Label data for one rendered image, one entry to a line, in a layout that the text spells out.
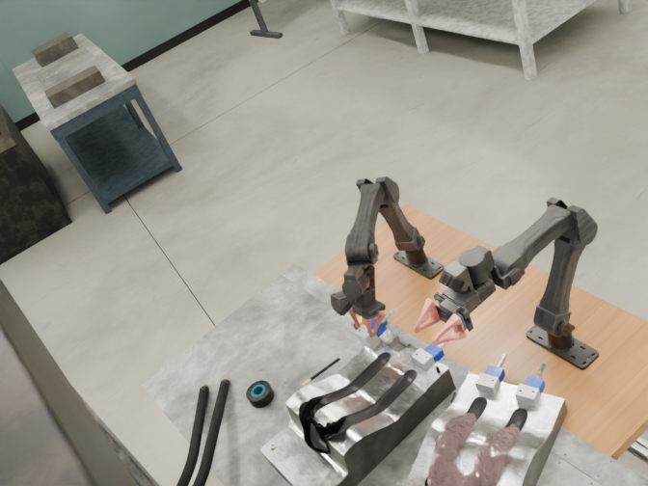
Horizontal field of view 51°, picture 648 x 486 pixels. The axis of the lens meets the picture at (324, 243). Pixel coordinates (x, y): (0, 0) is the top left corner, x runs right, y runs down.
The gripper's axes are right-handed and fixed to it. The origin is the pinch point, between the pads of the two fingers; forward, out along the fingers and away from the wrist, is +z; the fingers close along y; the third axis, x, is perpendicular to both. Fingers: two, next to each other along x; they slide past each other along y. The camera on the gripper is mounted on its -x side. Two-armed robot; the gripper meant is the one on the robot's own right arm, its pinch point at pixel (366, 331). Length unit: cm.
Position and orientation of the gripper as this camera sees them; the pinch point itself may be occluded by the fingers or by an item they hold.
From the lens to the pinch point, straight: 197.1
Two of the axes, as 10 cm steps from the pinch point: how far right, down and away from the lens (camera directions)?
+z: 0.6, 9.4, 3.4
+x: 8.2, -2.4, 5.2
